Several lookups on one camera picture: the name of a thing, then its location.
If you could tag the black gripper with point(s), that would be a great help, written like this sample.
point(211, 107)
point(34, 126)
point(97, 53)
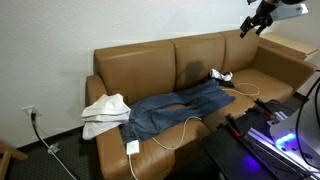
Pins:
point(261, 13)

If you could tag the black orange clamp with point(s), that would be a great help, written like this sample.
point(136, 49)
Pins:
point(233, 126)

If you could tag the brown leather couch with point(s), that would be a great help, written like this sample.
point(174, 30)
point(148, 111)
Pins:
point(140, 66)

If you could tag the light wooden side table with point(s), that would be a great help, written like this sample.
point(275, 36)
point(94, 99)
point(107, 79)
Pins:
point(290, 43)

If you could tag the white power adapter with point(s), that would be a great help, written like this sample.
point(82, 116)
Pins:
point(132, 147)

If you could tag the black robot table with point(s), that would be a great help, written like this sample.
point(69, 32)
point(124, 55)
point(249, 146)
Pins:
point(230, 160)

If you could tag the blue denim trousers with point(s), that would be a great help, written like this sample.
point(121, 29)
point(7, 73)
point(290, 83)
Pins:
point(150, 116)

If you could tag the black crumpled garment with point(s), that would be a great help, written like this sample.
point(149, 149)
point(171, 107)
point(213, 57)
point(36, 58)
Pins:
point(226, 84)

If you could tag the white folded cloth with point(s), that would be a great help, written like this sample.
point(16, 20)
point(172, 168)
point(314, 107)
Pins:
point(106, 110)

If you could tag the black red clamp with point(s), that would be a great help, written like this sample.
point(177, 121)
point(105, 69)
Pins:
point(265, 106)

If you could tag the metal base rail plate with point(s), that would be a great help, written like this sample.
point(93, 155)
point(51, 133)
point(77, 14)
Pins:
point(263, 140)

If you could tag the small white floor tag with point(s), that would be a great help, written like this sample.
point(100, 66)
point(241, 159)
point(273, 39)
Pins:
point(53, 149)

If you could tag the wooden furniture leg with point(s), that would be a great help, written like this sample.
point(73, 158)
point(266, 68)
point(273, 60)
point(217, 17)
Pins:
point(8, 156)

